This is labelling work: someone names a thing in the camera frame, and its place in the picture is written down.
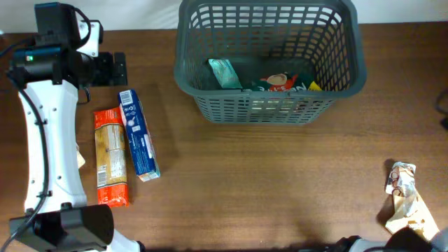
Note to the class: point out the orange biscuit packet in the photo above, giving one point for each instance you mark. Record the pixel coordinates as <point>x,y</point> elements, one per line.
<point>109,136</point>

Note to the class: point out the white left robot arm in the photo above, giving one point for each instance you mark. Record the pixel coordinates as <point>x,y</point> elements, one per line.
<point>57,215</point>

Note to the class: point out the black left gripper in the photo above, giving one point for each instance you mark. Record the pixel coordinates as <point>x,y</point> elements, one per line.
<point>119,68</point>

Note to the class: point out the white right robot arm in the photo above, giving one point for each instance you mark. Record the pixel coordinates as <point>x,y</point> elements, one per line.
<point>405,240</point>

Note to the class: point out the grey plastic mesh basket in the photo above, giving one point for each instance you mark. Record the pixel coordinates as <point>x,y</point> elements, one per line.
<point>263,38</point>

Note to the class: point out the beige Pantree snack bag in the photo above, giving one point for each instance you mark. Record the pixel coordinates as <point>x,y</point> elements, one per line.
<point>410,210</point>

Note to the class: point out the mint green snack wrapper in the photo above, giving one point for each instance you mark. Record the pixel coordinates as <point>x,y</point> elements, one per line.
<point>225,73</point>

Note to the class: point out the green Nescafe coffee bag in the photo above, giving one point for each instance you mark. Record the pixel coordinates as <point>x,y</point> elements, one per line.
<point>283,82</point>

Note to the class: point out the beige crumpled snack bag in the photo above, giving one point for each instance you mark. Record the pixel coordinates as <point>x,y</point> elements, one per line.
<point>80,158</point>

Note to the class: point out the blue rectangular carton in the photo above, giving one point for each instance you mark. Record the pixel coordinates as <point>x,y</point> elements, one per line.
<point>138,136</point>

